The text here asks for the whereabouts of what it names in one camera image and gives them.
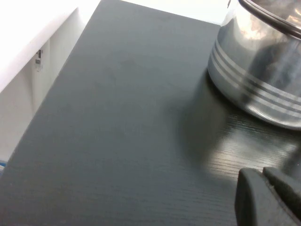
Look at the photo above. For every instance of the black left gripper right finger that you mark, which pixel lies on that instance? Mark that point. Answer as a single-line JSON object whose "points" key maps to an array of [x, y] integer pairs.
{"points": [[285, 183]]}

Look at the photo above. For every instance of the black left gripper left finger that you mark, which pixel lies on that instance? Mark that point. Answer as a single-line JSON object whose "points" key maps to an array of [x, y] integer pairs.
{"points": [[254, 202]]}

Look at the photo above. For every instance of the small wall label sticker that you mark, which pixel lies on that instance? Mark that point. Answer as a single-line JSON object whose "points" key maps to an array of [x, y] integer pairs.
{"points": [[38, 60]]}

